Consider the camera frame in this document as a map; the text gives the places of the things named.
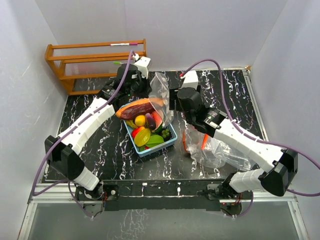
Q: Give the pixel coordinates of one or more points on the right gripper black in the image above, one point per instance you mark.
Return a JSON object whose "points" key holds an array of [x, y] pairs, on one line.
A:
{"points": [[173, 97]]}

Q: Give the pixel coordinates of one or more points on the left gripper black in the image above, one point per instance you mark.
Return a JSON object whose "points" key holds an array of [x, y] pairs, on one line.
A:
{"points": [[146, 83]]}

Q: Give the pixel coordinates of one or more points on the white dotted zip bag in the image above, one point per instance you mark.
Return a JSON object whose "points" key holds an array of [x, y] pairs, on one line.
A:
{"points": [[159, 97]]}

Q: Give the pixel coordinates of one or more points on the yellow mango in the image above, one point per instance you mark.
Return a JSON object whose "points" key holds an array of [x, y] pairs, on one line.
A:
{"points": [[140, 121]]}

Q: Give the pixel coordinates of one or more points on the purple eggplant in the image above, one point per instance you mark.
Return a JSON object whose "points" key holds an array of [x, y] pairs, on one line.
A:
{"points": [[150, 121]]}

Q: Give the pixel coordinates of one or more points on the watermelon slice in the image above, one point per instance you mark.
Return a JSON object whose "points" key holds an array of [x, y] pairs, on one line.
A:
{"points": [[158, 119]]}

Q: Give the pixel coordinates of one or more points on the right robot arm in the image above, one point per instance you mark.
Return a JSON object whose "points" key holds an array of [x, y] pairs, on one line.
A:
{"points": [[277, 165]]}

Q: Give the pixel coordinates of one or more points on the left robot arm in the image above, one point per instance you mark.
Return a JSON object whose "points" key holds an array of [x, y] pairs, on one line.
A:
{"points": [[63, 151]]}

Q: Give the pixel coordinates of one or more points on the clear bag orange zipper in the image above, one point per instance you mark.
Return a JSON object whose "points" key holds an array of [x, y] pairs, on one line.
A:
{"points": [[213, 153]]}

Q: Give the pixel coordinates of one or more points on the green pen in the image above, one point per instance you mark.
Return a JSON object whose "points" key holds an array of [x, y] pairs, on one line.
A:
{"points": [[117, 63]]}

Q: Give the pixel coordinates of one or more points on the yellow banana bunch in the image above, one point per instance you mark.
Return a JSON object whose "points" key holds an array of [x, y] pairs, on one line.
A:
{"points": [[131, 124]]}

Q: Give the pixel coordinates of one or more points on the green grapes bunch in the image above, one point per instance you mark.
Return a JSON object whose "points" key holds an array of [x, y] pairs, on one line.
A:
{"points": [[166, 134]]}

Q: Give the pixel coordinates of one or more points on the pink white pen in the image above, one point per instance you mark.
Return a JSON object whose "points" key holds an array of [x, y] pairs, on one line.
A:
{"points": [[124, 44]]}

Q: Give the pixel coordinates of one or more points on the yellow starfruit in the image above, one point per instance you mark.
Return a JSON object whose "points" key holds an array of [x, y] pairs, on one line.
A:
{"points": [[142, 137]]}

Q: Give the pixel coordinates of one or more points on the wooden shelf rack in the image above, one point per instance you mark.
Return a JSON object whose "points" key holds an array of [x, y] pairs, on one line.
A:
{"points": [[83, 61]]}

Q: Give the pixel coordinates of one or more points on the light blue plastic basket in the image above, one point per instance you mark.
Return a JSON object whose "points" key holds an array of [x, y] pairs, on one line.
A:
{"points": [[144, 151]]}

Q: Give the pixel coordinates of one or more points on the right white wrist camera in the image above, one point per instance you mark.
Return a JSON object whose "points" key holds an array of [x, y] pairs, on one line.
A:
{"points": [[190, 79]]}

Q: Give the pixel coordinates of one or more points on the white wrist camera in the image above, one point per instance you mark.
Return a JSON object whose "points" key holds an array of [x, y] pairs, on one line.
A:
{"points": [[142, 63], [190, 79]]}

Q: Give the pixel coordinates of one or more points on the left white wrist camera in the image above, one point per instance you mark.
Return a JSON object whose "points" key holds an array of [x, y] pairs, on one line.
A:
{"points": [[142, 63]]}

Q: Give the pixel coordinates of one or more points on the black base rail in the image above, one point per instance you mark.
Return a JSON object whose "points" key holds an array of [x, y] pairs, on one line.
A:
{"points": [[177, 194]]}

